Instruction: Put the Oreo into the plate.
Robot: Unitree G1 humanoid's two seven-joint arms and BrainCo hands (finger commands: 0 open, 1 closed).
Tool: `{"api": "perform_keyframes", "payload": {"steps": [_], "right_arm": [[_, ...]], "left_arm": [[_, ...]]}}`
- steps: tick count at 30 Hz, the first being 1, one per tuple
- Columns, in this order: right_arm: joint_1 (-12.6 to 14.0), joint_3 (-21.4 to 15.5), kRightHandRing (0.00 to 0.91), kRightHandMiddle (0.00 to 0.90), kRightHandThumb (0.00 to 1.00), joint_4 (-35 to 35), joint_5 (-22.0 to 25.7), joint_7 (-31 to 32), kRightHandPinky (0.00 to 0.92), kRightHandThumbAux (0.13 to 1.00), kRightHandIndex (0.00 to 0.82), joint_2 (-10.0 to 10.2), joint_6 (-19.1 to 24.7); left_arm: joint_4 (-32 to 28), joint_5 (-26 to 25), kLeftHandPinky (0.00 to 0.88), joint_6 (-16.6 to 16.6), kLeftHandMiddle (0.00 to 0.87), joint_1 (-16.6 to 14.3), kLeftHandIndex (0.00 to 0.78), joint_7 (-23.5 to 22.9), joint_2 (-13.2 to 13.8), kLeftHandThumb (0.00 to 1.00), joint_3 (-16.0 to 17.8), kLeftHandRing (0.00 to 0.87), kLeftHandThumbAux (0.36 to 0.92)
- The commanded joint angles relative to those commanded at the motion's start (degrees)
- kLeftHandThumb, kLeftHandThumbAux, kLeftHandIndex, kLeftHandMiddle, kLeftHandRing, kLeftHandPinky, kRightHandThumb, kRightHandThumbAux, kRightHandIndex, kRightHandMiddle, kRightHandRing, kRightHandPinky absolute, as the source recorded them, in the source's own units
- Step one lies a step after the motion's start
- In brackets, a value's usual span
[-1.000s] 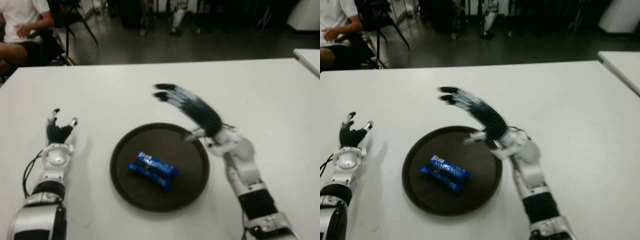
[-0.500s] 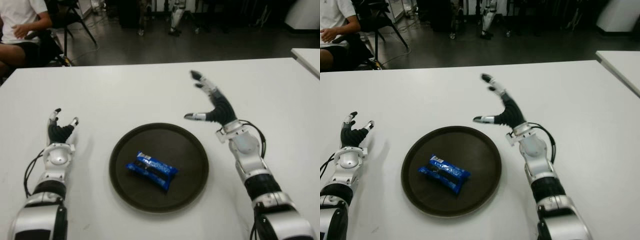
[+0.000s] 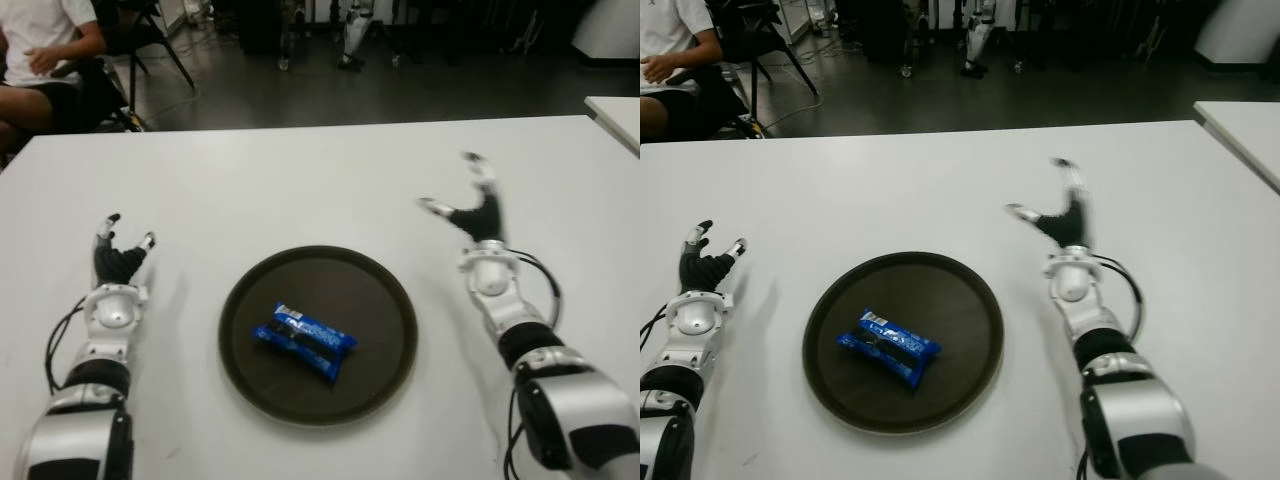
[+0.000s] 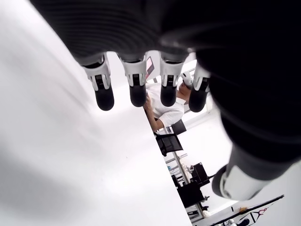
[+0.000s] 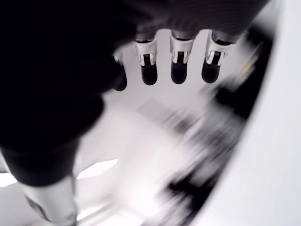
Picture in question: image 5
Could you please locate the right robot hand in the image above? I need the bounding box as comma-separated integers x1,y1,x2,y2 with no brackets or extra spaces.
0,0,268,224

